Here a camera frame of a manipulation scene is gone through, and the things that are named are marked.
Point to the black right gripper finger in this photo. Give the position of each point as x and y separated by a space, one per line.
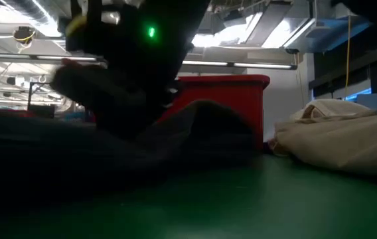
128 123
92 86

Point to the black garment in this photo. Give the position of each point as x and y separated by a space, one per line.
75 159

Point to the beige garment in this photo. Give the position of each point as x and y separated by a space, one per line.
341 142

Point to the red plastic laundry bin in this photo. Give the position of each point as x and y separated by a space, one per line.
235 99

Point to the black metal stand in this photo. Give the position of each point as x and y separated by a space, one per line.
29 94

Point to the long ceiling light bar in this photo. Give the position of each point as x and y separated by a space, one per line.
261 65

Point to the white ceiling ventilation unit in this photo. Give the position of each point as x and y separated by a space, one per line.
328 33

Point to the grey blue panel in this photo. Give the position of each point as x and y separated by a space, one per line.
374 104

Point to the corrugated silver ceiling duct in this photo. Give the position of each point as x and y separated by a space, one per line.
36 10

